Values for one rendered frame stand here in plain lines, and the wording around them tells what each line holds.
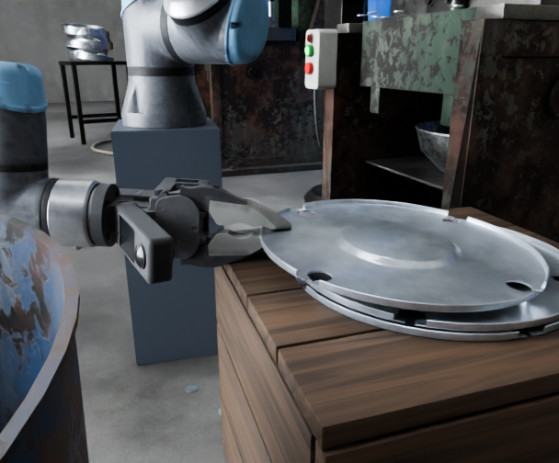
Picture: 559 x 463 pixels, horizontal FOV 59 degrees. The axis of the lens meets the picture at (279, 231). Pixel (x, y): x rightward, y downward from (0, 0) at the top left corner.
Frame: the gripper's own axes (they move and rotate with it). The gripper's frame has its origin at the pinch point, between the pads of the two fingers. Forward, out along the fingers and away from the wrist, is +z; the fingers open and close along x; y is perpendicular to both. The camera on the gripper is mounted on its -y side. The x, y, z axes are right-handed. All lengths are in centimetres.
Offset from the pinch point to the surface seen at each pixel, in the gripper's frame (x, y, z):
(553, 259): 0.6, -2.0, 29.2
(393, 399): 3.0, -23.6, 7.7
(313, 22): -35, 216, 15
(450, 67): -18, 45, 30
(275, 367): 5.8, -16.8, 0.0
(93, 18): -51, 659, -249
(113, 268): 41, 78, -44
